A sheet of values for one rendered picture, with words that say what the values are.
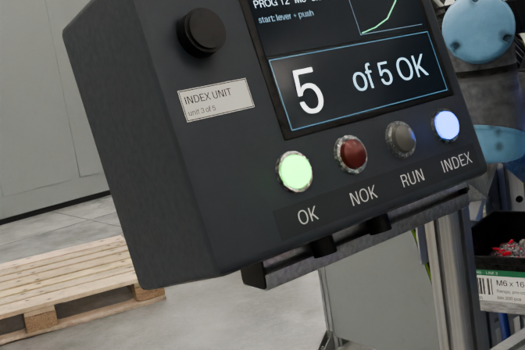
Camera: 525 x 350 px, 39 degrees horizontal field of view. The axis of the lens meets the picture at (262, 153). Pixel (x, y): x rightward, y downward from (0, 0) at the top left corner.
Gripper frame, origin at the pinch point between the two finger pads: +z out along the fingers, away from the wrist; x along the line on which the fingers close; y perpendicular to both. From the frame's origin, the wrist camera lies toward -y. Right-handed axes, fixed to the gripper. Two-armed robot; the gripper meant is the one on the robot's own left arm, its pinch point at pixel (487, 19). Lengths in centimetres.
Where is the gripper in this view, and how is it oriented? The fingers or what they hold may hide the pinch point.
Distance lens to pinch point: 119.4
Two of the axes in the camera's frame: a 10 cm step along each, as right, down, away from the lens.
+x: 2.6, 9.6, 1.1
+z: 2.5, -1.8, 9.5
